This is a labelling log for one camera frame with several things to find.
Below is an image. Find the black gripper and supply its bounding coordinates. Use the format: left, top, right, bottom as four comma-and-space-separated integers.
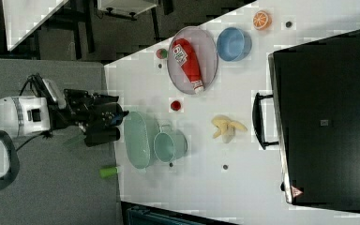
48, 89, 129, 147

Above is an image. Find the yellow plush peeled banana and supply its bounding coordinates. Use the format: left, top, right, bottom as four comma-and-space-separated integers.
211, 115, 248, 143

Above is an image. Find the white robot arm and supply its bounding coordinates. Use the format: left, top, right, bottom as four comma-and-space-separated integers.
0, 89, 128, 147

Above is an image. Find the green mug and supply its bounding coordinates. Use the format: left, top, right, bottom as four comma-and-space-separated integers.
154, 125, 188, 163

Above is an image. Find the green oval colander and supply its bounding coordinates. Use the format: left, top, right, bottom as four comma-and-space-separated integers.
124, 112, 159, 173

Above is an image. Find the green pear toy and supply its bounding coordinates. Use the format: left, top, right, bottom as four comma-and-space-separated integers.
99, 167, 119, 179

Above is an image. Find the red strawberry toy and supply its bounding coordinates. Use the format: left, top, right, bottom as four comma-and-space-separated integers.
171, 100, 181, 112

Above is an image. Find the red green radish toy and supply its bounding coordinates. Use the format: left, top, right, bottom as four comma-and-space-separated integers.
156, 49, 168, 59

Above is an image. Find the red ketchup bottle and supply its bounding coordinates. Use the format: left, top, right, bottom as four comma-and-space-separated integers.
172, 38, 204, 94

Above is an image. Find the blue bowl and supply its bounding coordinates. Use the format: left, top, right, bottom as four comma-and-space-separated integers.
217, 27, 252, 62

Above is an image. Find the orange slice toy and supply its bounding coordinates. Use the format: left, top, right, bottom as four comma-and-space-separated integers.
253, 10, 272, 30

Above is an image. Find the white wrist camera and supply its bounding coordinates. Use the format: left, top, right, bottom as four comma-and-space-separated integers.
42, 79, 67, 109

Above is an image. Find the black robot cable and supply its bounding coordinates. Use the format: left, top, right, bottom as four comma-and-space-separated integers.
14, 73, 52, 153

